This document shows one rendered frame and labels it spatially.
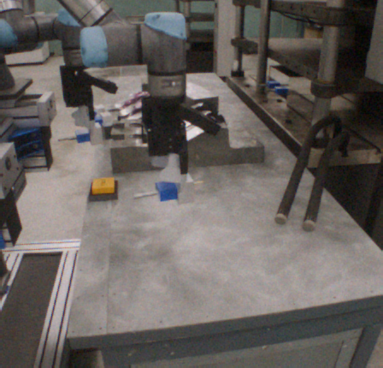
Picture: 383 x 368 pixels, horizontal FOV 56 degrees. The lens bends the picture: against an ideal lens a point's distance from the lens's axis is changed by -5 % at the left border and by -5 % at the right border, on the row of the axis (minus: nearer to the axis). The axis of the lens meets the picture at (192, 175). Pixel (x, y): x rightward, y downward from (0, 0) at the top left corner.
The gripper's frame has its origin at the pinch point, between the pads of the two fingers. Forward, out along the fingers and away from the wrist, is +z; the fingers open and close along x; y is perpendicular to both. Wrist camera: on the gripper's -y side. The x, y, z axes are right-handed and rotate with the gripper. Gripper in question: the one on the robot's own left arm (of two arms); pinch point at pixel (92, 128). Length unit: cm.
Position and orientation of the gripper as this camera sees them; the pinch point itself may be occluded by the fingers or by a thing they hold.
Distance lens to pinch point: 118.0
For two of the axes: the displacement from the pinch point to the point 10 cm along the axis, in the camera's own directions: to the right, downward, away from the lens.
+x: 3.9, 4.3, -8.2
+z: 0.0, 8.9, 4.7
